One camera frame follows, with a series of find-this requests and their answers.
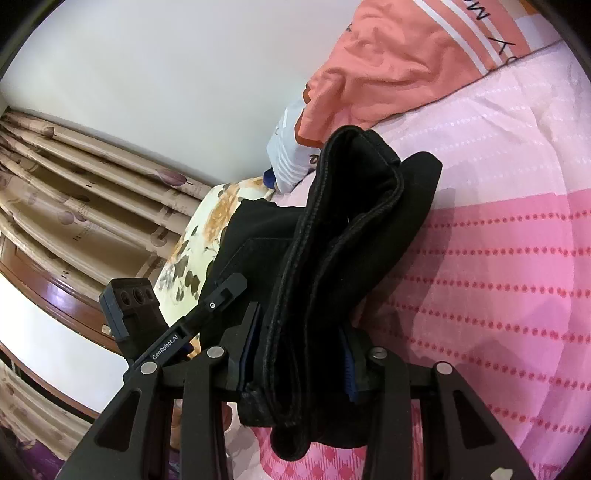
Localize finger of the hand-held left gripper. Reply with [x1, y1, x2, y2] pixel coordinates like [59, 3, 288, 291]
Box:
[182, 273, 249, 335]

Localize orange striped quilt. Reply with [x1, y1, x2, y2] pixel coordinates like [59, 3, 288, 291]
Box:
[295, 0, 573, 148]

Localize pink checkered bed sheet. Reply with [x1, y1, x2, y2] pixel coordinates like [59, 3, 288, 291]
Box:
[171, 39, 591, 480]

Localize black pants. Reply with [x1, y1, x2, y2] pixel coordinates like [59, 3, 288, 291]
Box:
[199, 126, 443, 462]

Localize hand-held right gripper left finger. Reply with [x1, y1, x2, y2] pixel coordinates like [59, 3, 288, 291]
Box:
[55, 300, 263, 480]

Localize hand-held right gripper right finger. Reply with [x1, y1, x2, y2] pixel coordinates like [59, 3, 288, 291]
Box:
[339, 330, 540, 480]

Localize purple patterned clothing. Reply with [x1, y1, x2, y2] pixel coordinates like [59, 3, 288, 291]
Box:
[9, 434, 181, 480]

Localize floral cream pillow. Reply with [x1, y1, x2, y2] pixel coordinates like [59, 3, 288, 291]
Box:
[156, 176, 278, 365]

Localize brown wooden bed frame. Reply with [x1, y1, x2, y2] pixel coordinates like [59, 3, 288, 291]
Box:
[0, 233, 121, 418]

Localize beige patterned curtain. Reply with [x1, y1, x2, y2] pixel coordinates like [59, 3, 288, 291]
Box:
[0, 108, 215, 455]

